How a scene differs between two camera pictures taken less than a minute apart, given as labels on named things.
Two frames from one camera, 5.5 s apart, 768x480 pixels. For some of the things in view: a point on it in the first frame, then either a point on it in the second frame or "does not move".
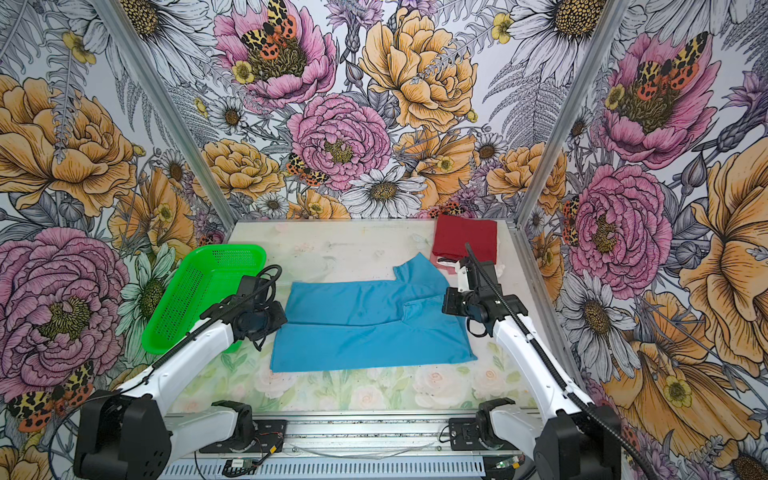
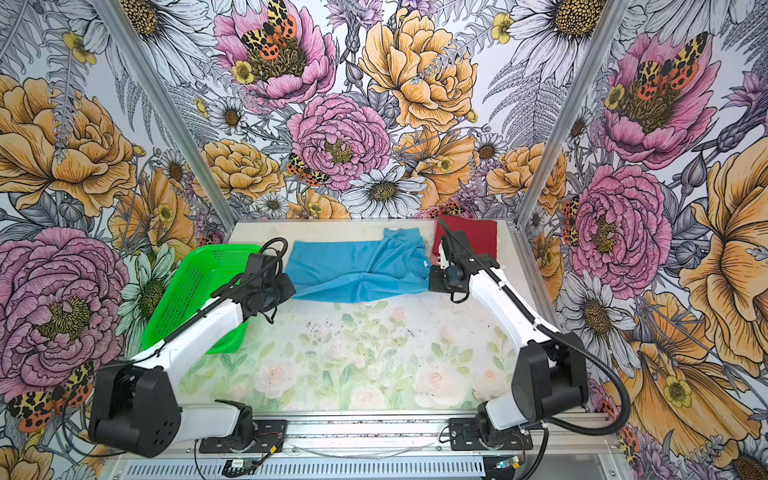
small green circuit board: (234, 466) does not move
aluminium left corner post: (121, 23) does not move
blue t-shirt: (365, 323) → (332, 271)
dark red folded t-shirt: (453, 232) does not move
